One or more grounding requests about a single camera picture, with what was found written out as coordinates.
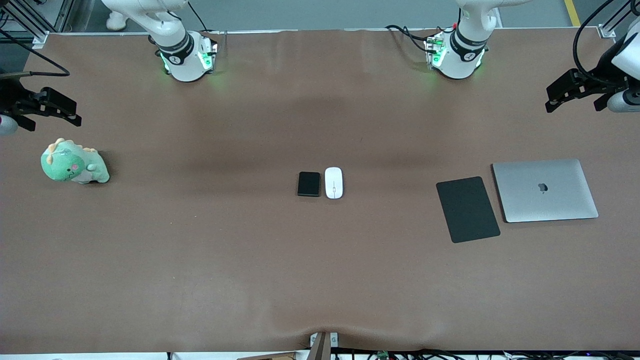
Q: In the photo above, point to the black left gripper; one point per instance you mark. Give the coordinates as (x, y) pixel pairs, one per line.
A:
(598, 81)

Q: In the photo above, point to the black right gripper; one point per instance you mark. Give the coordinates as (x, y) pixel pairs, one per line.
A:
(11, 98)

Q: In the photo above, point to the white computer mouse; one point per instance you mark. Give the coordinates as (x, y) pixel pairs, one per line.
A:
(333, 182)

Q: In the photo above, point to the black phone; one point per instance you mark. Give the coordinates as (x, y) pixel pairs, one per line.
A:
(309, 184)

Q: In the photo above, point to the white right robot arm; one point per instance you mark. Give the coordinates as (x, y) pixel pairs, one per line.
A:
(185, 65)

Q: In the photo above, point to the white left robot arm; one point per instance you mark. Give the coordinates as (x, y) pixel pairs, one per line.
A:
(460, 65)

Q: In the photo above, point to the black mouse pad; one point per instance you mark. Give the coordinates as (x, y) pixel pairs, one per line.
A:
(467, 210)

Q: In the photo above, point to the green dinosaur plush toy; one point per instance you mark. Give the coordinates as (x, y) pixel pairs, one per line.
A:
(70, 165)

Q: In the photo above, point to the silver laptop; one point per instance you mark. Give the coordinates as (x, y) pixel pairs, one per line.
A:
(545, 200)

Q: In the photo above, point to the brown table cover mat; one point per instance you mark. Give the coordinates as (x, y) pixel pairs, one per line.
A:
(250, 275)

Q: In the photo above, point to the aluminium frame with bracket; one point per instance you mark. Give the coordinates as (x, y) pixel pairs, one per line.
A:
(606, 32)
(40, 39)

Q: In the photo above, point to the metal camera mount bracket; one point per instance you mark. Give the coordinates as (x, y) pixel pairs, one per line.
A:
(322, 347)

